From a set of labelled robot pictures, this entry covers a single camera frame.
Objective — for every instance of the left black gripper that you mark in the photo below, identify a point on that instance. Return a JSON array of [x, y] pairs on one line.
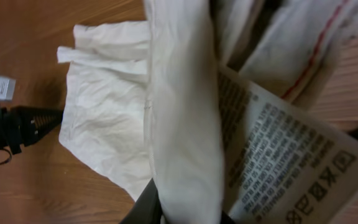
[[26, 125]]

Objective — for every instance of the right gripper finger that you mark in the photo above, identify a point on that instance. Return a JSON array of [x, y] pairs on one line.
[[147, 209]]

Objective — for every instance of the beige cotton shorts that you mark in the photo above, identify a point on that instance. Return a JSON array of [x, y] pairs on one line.
[[213, 108]]

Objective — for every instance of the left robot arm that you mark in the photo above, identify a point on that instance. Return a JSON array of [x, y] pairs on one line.
[[23, 125]]

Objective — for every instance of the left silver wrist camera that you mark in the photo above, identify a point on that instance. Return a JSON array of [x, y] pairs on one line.
[[7, 87]]

